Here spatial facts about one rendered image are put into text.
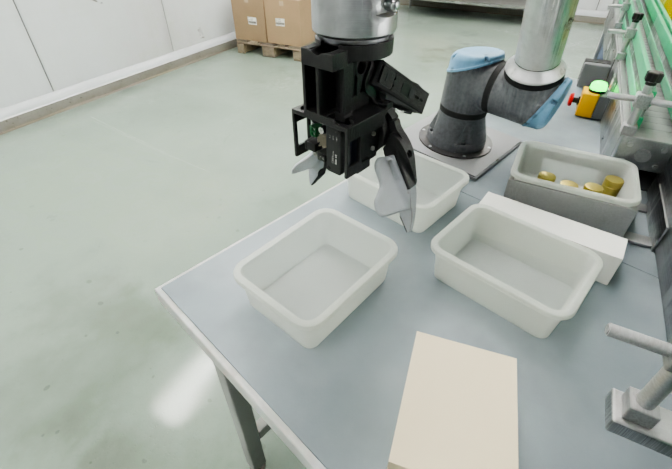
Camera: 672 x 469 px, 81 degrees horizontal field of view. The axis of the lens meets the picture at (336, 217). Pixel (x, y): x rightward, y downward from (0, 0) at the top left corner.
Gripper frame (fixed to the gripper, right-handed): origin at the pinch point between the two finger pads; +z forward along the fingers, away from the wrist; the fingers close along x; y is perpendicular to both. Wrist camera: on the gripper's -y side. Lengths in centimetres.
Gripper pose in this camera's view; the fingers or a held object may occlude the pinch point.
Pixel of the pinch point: (360, 204)
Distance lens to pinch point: 49.3
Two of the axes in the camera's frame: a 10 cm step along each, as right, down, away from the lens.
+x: 7.6, 4.0, -5.1
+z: 0.0, 7.9, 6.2
